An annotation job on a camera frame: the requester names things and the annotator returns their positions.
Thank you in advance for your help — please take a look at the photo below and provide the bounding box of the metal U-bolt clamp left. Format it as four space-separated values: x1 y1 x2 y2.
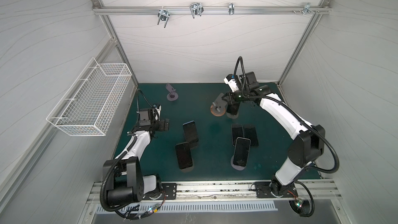
157 9 170 28

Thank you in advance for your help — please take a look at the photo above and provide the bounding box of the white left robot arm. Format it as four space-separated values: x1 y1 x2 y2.
99 105 169 212

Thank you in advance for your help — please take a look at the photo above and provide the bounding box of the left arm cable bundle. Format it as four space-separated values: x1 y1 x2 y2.
99 88 167 221

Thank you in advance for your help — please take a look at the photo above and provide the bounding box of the wood ring phone stand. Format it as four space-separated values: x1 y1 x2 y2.
210 93 228 117

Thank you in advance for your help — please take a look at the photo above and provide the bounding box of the aluminium crossbar rail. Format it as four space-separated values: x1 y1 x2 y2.
93 4 332 16

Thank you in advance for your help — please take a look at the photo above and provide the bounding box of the black folding stand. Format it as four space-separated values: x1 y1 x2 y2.
188 141 199 149

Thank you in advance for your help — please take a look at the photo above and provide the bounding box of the white wire basket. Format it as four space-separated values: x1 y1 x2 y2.
46 58 132 136

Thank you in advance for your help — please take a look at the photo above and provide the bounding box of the metal u-bolt clamp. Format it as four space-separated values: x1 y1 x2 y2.
189 2 204 18
157 9 170 28

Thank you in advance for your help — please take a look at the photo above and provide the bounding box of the white slotted cable duct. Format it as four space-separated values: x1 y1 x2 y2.
94 200 277 215

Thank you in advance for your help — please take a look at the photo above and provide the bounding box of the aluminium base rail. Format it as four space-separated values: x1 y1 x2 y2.
86 178 343 204

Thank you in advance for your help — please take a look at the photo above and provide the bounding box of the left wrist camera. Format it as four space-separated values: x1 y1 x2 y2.
154 104 162 115

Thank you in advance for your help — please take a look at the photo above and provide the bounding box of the black phone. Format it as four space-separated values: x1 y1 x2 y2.
232 138 251 167
244 124 259 147
182 121 199 142
175 142 193 170

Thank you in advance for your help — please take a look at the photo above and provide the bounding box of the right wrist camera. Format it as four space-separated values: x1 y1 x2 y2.
223 74 240 92

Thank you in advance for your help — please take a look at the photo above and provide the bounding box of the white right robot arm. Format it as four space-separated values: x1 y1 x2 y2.
221 72 326 186

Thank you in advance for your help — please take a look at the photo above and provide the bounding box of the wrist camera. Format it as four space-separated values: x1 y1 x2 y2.
223 74 240 92
154 104 162 115

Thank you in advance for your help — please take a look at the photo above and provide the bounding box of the metal U-bolt clamp middle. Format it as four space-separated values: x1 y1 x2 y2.
189 2 204 18

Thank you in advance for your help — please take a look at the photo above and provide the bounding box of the metal clamp small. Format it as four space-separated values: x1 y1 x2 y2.
229 3 235 16

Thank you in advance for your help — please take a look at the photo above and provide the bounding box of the grey round-base phone stand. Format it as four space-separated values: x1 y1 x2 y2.
226 113 239 119

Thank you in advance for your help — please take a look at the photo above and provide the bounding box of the grey stand front-left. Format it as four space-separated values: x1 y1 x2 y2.
180 165 194 173

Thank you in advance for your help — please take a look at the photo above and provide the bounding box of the black phone far stand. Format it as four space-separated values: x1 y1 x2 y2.
227 102 240 116

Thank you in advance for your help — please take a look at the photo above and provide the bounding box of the phone with pink case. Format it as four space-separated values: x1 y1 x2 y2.
231 124 245 146

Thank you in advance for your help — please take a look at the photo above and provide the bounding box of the metal bracket with bolts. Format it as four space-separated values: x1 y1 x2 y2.
292 3 321 15

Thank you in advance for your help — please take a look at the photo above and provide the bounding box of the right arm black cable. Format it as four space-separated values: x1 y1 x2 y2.
233 55 340 218

